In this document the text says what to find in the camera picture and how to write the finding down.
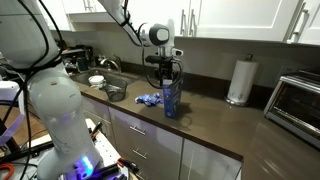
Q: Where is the black screwdriver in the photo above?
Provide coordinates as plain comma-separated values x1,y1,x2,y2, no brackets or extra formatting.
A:
89,121,105,138

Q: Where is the chrome sink faucet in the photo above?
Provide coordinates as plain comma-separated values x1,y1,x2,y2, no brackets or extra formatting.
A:
98,53,123,73

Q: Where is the blue cardboard box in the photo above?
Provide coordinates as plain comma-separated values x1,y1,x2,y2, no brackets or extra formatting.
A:
162,77,185,120

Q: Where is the orange handled tool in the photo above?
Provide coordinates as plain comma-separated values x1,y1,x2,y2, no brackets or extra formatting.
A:
0,162,15,180

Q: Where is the white bowl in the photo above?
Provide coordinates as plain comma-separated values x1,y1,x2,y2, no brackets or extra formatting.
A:
87,74,107,90

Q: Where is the red and black hand tool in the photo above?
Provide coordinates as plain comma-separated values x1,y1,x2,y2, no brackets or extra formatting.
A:
116,156,140,175

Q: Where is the black coffee maker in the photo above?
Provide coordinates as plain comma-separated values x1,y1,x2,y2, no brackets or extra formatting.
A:
73,44,96,72

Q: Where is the silver drawer bar handle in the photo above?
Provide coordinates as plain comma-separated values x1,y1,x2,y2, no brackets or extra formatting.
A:
131,148,149,161
128,125,147,136

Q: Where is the large crumpled blue snack wrapper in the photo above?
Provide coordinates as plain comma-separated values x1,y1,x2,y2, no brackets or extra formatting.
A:
141,93,165,108

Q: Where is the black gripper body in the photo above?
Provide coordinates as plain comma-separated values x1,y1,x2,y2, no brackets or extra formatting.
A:
158,61,176,79

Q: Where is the silver toaster oven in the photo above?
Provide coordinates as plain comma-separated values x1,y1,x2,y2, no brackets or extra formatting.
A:
263,69,320,150

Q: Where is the silver upper cabinet handle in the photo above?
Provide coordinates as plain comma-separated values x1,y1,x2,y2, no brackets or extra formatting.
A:
287,0,310,44

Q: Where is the white paper towel roll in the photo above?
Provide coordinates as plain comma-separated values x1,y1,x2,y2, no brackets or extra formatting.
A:
225,54,260,107

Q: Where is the black wire mesh basket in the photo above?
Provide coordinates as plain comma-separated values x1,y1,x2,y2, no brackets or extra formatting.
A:
104,77,129,103

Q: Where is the white upper cabinet door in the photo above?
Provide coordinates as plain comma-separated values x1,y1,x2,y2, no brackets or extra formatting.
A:
196,0,301,43

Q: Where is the kitchen sink basin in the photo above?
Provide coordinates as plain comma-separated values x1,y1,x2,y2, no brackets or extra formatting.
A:
70,67,135,88

